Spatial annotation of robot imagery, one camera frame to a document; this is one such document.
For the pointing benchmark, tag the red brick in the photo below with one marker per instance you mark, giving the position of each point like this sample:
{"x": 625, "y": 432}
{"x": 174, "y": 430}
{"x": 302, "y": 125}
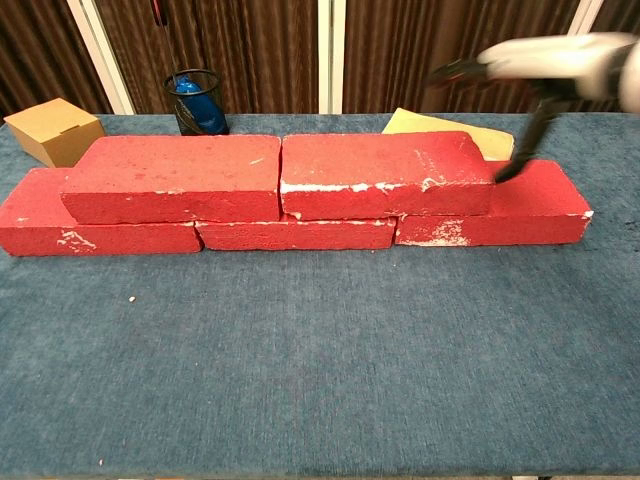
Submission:
{"x": 175, "y": 170}
{"x": 380, "y": 165}
{"x": 300, "y": 235}
{"x": 30, "y": 220}
{"x": 540, "y": 200}

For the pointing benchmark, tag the kraft spiral notebook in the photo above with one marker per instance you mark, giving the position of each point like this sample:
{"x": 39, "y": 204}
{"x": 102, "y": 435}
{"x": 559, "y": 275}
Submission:
{"x": 495, "y": 137}

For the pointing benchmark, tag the brown cardboard box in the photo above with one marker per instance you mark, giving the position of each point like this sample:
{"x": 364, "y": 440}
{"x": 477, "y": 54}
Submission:
{"x": 50, "y": 127}

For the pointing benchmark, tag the thin black pen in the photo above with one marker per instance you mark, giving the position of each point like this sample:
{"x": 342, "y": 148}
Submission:
{"x": 160, "y": 12}

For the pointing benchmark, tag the blue table cloth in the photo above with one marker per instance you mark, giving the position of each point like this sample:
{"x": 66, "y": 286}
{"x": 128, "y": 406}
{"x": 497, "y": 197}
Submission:
{"x": 300, "y": 375}

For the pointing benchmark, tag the black mesh pen cup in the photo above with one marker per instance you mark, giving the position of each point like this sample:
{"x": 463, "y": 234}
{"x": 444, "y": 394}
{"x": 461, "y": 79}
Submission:
{"x": 220, "y": 127}

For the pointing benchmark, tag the robot right five-finger hand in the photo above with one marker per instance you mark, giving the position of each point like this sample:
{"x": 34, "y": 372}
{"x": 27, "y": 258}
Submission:
{"x": 550, "y": 62}

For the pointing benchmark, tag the blue object in cup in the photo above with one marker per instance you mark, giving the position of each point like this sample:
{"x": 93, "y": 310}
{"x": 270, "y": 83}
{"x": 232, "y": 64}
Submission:
{"x": 202, "y": 112}

